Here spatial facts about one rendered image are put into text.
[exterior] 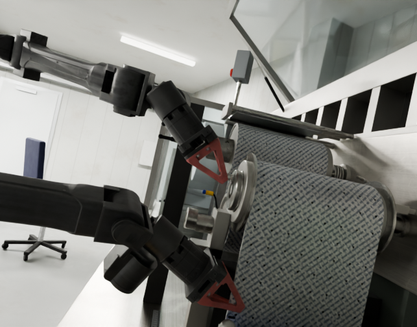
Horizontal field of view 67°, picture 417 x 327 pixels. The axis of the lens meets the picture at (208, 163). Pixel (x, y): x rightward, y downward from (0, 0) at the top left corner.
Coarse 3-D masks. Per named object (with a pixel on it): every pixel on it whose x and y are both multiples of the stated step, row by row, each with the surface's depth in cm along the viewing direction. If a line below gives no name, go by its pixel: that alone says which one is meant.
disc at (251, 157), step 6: (246, 156) 60; (252, 156) 56; (252, 162) 55; (252, 168) 54; (252, 174) 53; (252, 180) 52; (252, 186) 52; (252, 192) 51; (252, 198) 51; (246, 204) 53; (246, 210) 52; (246, 216) 52; (240, 222) 54; (234, 228) 58; (240, 228) 54
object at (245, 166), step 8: (240, 168) 60; (248, 168) 55; (248, 176) 53; (248, 184) 53; (248, 192) 53; (240, 200) 54; (384, 200) 57; (240, 208) 53; (384, 208) 56; (232, 216) 58; (240, 216) 54; (384, 216) 55; (384, 224) 55
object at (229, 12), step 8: (232, 0) 132; (232, 8) 137; (232, 24) 147; (240, 32) 146; (248, 40) 147; (248, 48) 149; (256, 56) 148; (264, 64) 148; (272, 80) 150; (272, 88) 152; (280, 88) 149; (288, 96) 149; (280, 104) 152
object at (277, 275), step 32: (256, 256) 52; (288, 256) 53; (320, 256) 54; (352, 256) 54; (256, 288) 52; (288, 288) 53; (320, 288) 54; (352, 288) 54; (256, 320) 52; (288, 320) 53; (320, 320) 54; (352, 320) 54
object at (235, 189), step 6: (234, 174) 58; (240, 174) 56; (234, 180) 57; (240, 180) 55; (228, 186) 61; (234, 186) 56; (240, 186) 55; (228, 192) 60; (234, 192) 55; (240, 192) 55; (228, 198) 59; (234, 198) 55; (240, 198) 55; (228, 204) 57; (234, 204) 55; (234, 210) 57
